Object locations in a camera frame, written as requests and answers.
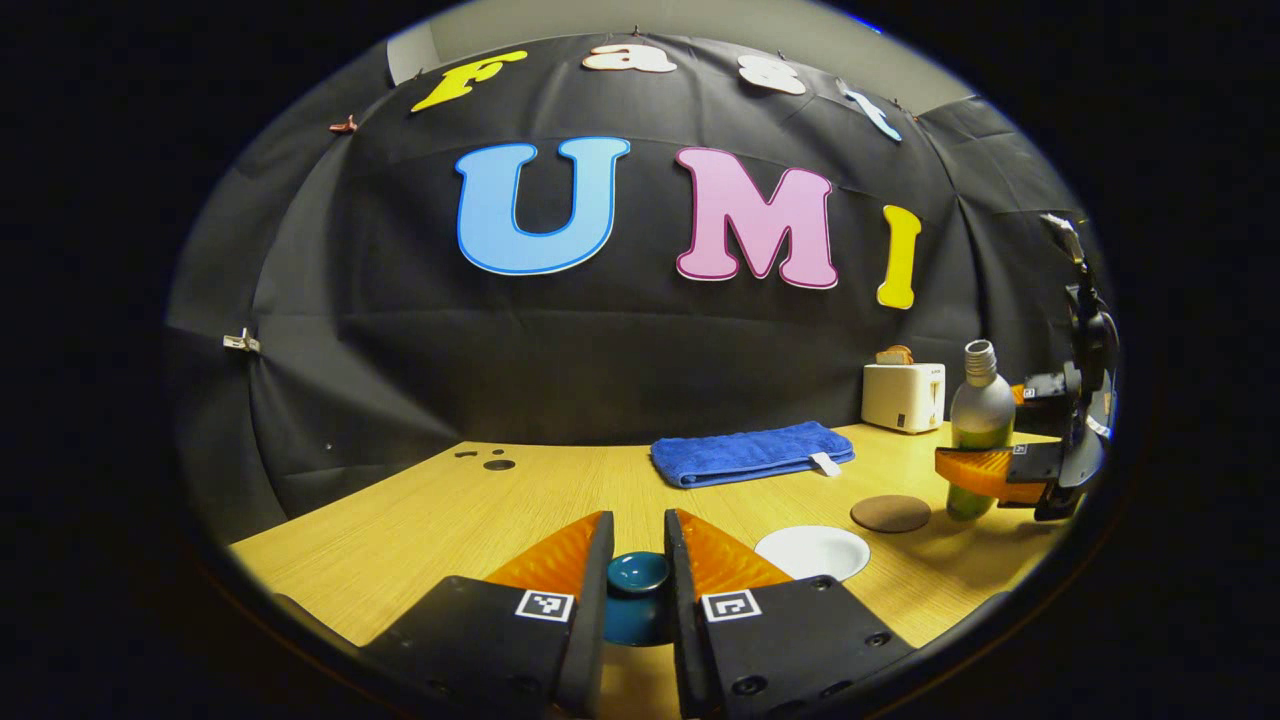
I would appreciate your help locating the round brown coaster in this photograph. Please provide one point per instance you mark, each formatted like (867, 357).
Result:
(890, 513)

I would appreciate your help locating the teal teacup lid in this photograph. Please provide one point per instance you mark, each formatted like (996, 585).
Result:
(638, 575)

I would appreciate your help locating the bread slice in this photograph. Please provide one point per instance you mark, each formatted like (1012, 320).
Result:
(895, 355)

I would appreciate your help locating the blue folded towel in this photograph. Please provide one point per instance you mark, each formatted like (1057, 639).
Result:
(745, 452)

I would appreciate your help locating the silver green water bottle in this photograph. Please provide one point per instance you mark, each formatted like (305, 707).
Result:
(980, 410)

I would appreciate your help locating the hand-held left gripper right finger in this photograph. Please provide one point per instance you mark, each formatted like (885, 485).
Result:
(680, 600)

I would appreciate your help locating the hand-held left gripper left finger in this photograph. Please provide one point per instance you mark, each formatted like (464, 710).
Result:
(590, 600)

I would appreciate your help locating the teal white teacup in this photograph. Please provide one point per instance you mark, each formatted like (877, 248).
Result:
(812, 552)

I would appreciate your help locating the metal clip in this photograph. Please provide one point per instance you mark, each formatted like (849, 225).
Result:
(241, 342)

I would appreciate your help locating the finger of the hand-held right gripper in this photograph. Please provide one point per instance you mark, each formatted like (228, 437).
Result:
(1035, 462)
(1048, 390)

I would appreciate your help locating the red clip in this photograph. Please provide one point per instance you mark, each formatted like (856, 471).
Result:
(343, 125)

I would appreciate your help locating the white toaster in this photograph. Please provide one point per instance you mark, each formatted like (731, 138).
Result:
(900, 398)

